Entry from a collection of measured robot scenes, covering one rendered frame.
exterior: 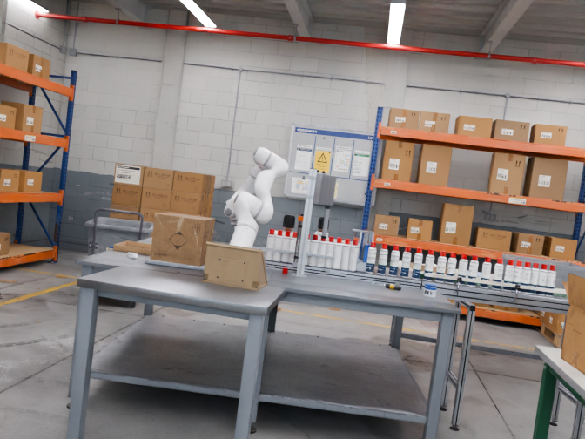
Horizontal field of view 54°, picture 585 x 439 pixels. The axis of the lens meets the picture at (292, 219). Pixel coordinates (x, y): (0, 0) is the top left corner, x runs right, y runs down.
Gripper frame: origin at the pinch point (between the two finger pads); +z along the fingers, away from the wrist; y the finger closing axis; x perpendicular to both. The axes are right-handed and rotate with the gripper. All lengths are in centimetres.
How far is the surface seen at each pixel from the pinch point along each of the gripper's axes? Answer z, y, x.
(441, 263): 38, -2, -122
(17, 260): -23, 283, 299
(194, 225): -22, -43, 19
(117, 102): -216, 480, 199
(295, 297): 29, -61, -30
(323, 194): -22, -15, -58
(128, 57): -276, 476, 167
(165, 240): -16, -42, 37
